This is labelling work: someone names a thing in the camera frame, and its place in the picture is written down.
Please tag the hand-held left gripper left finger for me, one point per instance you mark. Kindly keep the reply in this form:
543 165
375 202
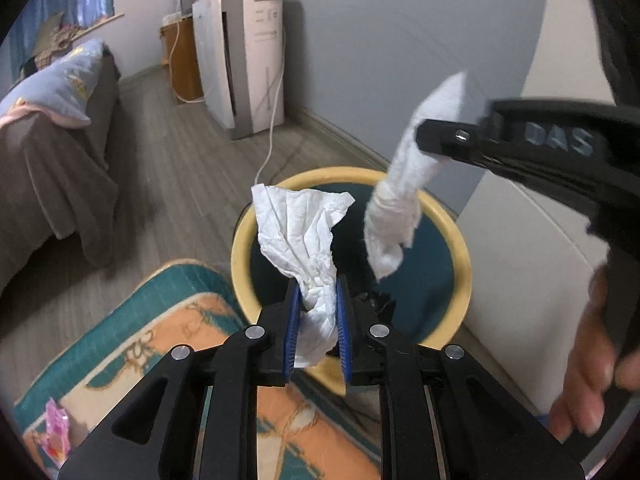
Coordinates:
291 332

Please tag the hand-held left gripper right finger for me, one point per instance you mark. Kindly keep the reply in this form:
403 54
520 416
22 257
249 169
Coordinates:
345 332

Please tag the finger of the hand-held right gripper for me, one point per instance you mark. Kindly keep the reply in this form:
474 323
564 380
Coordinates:
447 137

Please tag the twisted white tissue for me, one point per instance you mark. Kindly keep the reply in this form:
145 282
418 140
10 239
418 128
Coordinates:
395 210

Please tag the yellow-rimmed teal trash bin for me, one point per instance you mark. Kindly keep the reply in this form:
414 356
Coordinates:
425 270

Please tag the person's right hand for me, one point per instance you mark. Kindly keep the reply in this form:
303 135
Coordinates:
585 360

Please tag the white cabinet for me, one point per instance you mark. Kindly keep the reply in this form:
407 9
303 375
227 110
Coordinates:
525 260

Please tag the person's dark clothing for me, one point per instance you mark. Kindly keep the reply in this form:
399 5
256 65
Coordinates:
617 25

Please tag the teal and orange patterned mat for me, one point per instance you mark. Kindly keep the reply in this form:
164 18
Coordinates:
150 350

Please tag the white air purifier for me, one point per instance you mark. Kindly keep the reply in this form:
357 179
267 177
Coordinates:
250 60

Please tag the pink wrapper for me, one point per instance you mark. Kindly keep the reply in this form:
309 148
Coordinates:
57 430

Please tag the wooden cabinet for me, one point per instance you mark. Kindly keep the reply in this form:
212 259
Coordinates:
182 60

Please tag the bed with grey cover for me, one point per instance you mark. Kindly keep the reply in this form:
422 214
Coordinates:
45 180

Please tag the brown patterned cloth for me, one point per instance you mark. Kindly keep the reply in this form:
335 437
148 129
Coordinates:
55 45

